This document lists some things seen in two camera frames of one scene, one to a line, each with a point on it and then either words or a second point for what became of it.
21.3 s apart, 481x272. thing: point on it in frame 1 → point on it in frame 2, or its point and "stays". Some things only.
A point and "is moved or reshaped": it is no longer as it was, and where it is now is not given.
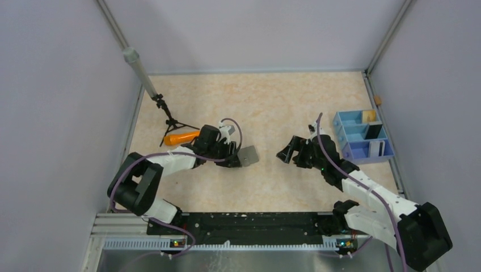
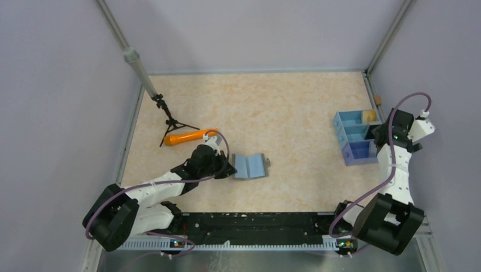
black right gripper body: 317,162 → 379,129
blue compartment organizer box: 351,132 stays
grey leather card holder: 248,156 is moved or reshaped
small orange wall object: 377,98 stays
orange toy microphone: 177,138 stays
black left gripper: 233,161 → 228,170
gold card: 368,115 stays
